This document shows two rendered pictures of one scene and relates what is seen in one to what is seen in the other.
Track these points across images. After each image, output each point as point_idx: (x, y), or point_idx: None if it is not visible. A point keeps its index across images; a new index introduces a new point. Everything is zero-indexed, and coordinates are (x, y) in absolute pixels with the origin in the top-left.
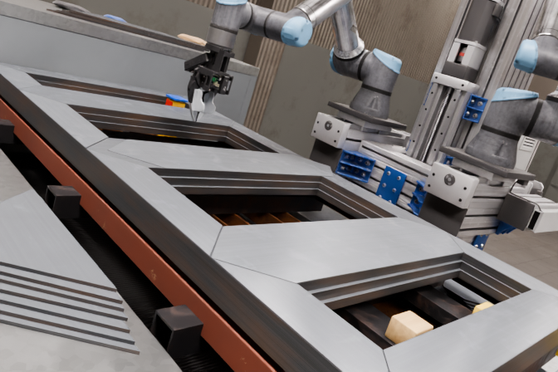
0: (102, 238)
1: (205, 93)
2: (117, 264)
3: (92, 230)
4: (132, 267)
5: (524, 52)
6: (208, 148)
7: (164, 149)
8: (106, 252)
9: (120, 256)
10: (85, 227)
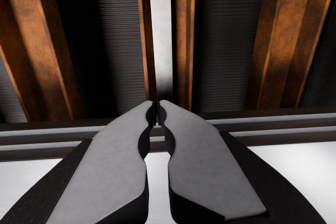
0: (74, 20)
1: (179, 223)
2: (78, 78)
3: None
4: (92, 85)
5: None
6: (155, 161)
7: (20, 194)
8: (72, 52)
9: (86, 63)
10: None
